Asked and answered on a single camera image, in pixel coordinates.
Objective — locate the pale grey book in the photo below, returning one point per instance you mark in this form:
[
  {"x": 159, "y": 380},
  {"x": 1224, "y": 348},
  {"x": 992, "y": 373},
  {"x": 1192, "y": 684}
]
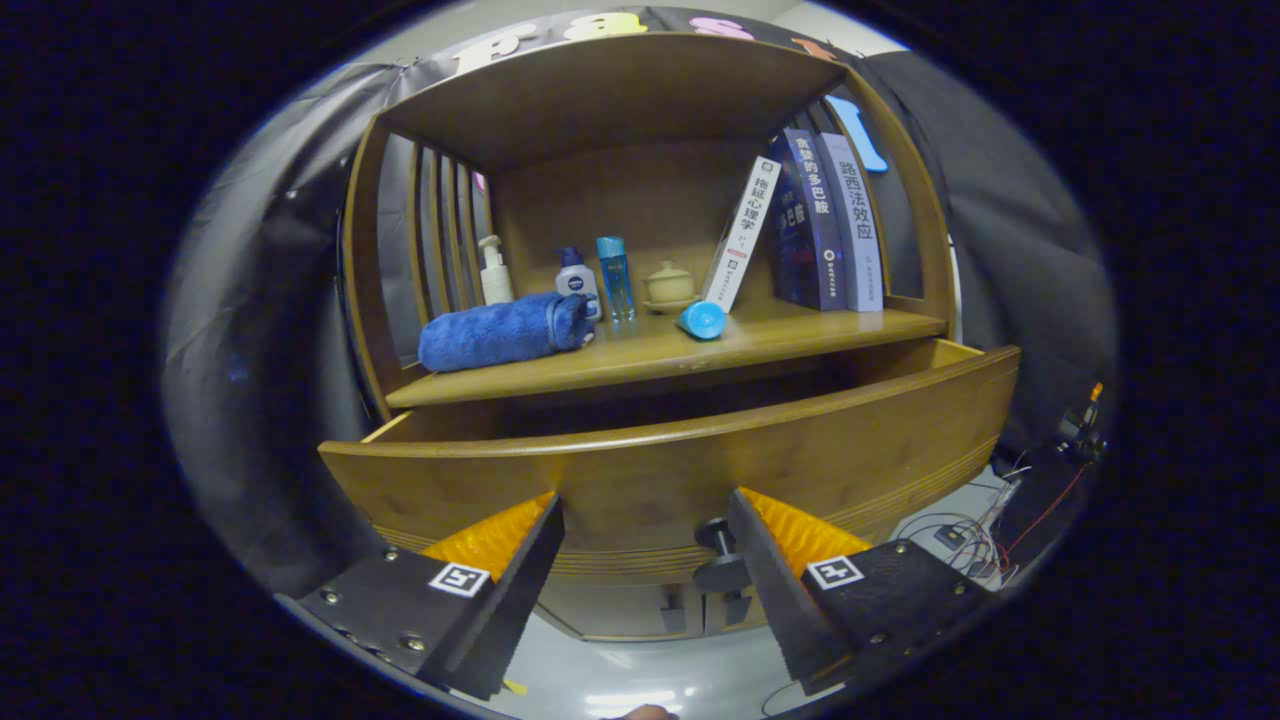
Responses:
[{"x": 858, "y": 225}]

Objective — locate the wooden countertop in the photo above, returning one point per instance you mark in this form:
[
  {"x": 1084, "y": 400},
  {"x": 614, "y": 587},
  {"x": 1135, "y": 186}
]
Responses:
[{"x": 640, "y": 350}]

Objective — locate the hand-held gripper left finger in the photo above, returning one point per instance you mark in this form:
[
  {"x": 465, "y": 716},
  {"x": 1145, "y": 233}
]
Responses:
[{"x": 515, "y": 590}]

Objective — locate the dark blue book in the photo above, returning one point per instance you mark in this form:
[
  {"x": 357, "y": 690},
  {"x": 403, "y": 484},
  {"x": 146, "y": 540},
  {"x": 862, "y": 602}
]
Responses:
[{"x": 810, "y": 220}]

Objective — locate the beige lidded teacup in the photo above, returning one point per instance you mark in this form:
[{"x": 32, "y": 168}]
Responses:
[{"x": 669, "y": 287}]

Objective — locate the clear blue bottle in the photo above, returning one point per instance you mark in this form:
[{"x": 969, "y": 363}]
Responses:
[{"x": 615, "y": 280}]

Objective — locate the white bottle with blue cap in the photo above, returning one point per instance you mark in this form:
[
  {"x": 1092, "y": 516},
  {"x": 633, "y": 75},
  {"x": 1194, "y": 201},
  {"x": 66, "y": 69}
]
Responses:
[{"x": 576, "y": 285}]

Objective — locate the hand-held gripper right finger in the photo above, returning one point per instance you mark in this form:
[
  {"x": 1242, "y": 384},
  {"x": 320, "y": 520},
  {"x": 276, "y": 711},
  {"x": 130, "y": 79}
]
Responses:
[{"x": 775, "y": 590}]

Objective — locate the white pump bottle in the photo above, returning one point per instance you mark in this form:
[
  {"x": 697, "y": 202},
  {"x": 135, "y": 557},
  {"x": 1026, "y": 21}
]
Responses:
[{"x": 496, "y": 282}]

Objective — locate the black device with orange tip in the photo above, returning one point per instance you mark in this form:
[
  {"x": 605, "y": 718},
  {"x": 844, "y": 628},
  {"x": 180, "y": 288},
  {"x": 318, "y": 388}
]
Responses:
[{"x": 1082, "y": 425}]

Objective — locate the blue folded towel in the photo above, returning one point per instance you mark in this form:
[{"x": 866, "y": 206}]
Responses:
[{"x": 490, "y": 335}]

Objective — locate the wooden drawer with black knob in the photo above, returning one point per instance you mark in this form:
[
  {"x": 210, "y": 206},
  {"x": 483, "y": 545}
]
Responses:
[{"x": 650, "y": 470}]

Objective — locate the white book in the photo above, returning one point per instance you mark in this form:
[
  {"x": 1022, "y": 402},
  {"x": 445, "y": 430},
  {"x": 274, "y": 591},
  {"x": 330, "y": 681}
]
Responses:
[{"x": 745, "y": 235}]

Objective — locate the blue and white tube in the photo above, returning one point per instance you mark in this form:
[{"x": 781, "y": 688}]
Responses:
[{"x": 702, "y": 320}]

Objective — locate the wooden cabinet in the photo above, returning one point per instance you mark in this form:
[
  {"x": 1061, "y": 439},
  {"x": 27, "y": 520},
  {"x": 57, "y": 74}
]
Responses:
[{"x": 600, "y": 90}]

